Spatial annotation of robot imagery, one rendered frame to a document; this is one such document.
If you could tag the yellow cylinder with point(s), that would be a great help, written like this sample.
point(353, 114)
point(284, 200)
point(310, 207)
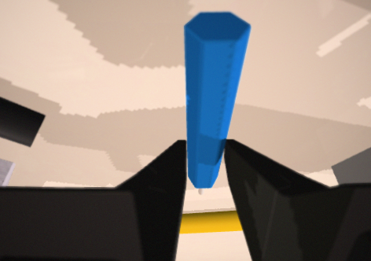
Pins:
point(206, 222)

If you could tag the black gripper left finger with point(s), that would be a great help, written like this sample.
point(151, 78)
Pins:
point(138, 220)

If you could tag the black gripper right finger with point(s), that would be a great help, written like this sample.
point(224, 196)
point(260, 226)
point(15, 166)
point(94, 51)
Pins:
point(286, 216)

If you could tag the blue stylus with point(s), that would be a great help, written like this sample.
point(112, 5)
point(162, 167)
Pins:
point(215, 46)

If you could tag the dark grey cylinder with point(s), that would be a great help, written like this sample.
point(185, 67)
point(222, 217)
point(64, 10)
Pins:
point(18, 123)

